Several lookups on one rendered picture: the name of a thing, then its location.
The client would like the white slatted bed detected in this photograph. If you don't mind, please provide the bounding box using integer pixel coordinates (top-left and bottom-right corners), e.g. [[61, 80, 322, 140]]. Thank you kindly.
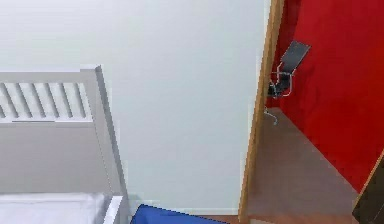
[[0, 64, 131, 224]]

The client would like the blue cloth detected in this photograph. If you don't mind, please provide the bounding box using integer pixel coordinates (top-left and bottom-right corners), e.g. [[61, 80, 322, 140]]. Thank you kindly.
[[129, 203, 231, 224]]

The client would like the black office chair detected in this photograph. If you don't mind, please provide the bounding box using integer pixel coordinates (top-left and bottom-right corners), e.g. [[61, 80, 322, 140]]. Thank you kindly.
[[263, 40, 312, 126]]

